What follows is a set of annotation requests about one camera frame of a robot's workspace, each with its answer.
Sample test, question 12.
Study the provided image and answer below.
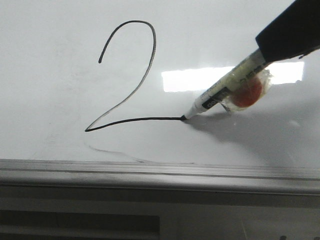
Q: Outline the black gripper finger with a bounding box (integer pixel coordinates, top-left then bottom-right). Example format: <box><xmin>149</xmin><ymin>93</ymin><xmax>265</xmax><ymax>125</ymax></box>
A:
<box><xmin>255</xmin><ymin>0</ymin><xmax>320</xmax><ymax>62</ymax></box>

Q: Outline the white whiteboard marker pen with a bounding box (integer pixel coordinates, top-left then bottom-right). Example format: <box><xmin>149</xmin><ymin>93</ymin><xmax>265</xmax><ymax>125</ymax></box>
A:
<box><xmin>181</xmin><ymin>49</ymin><xmax>266</xmax><ymax>121</ymax></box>

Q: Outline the red magnet taped to marker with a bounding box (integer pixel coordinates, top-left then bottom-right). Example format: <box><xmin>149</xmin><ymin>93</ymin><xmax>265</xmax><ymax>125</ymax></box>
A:
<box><xmin>220</xmin><ymin>69</ymin><xmax>273</xmax><ymax>113</ymax></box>

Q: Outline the white whiteboard with aluminium frame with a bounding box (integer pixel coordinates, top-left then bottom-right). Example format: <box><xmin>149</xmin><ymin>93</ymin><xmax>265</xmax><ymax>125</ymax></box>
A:
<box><xmin>0</xmin><ymin>0</ymin><xmax>320</xmax><ymax>195</ymax></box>

